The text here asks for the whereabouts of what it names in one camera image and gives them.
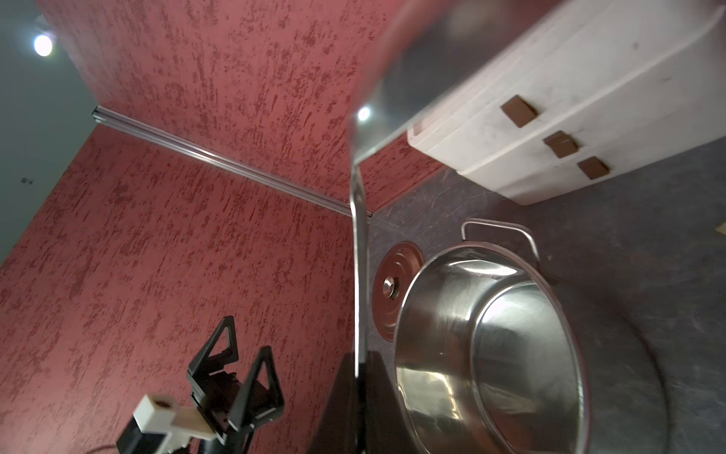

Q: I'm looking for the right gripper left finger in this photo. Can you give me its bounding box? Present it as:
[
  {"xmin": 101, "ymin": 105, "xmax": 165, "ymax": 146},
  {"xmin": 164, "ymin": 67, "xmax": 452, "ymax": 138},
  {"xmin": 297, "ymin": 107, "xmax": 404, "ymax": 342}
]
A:
[{"xmin": 307, "ymin": 353, "xmax": 361, "ymax": 454}]

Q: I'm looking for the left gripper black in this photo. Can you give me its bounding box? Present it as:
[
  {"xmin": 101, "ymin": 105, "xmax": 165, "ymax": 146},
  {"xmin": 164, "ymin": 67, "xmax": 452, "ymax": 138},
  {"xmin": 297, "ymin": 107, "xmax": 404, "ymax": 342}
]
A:
[{"xmin": 187, "ymin": 316, "xmax": 285, "ymax": 453}]

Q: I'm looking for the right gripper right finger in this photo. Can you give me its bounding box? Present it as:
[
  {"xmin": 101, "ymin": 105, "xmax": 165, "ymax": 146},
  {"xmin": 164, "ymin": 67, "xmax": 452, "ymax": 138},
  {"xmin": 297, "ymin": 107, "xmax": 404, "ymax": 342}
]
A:
[{"xmin": 364, "ymin": 351, "xmax": 418, "ymax": 453}]

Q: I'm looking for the stainless steel pot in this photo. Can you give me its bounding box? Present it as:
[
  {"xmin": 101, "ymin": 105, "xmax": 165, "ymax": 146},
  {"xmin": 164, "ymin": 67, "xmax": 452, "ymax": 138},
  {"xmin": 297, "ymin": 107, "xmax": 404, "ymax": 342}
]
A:
[{"xmin": 394, "ymin": 238, "xmax": 669, "ymax": 453}]

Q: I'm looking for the steel pot lid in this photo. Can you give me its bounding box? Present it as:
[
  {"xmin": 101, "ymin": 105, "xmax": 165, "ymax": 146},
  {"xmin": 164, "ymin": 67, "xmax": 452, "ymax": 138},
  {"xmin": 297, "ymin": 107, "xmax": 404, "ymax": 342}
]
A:
[{"xmin": 372, "ymin": 241, "xmax": 425, "ymax": 342}]

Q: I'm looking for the long steel ladle spoon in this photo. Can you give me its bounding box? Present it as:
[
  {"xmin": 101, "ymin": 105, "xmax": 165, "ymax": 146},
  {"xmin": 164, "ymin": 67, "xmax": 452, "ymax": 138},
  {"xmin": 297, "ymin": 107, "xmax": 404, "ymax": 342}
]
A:
[{"xmin": 349, "ymin": 1, "xmax": 559, "ymax": 378}]

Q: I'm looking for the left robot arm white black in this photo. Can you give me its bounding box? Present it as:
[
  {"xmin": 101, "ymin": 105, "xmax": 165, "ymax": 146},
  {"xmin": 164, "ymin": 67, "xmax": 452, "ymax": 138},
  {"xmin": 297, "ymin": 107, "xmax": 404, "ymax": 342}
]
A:
[{"xmin": 116, "ymin": 316, "xmax": 285, "ymax": 453}]

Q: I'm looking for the ceiling lamp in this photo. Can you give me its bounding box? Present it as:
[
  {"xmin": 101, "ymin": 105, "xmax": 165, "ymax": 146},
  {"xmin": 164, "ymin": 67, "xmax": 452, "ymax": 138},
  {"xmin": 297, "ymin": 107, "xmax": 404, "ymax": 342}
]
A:
[{"xmin": 33, "ymin": 15, "xmax": 57, "ymax": 58}]

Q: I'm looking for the white three drawer box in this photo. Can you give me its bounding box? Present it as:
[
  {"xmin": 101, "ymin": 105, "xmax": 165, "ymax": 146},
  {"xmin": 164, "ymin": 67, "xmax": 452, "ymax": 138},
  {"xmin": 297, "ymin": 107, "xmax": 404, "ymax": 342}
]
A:
[{"xmin": 408, "ymin": 1, "xmax": 725, "ymax": 205}]

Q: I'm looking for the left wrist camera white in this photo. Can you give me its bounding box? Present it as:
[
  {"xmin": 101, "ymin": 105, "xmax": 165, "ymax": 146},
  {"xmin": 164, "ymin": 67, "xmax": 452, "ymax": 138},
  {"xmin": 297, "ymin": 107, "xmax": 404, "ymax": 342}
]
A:
[{"xmin": 133, "ymin": 395, "xmax": 217, "ymax": 453}]

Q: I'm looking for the left aluminium corner post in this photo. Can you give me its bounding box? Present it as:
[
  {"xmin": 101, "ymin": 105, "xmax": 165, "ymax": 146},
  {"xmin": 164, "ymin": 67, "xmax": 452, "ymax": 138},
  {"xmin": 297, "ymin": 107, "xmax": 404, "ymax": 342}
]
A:
[{"xmin": 92, "ymin": 106, "xmax": 352, "ymax": 217}]

